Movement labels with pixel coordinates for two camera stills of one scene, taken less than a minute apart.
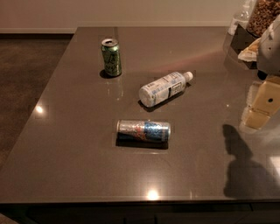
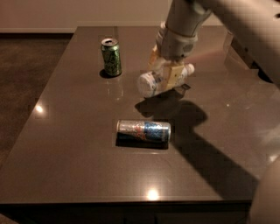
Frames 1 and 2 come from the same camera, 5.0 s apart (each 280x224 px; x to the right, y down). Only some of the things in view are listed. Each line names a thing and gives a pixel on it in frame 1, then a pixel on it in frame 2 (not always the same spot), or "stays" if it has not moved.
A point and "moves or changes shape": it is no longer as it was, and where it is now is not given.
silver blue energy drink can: [146, 130] stays
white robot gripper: [269, 53] → [176, 45]
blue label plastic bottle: [164, 88] moves or changes shape
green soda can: [109, 48] stays
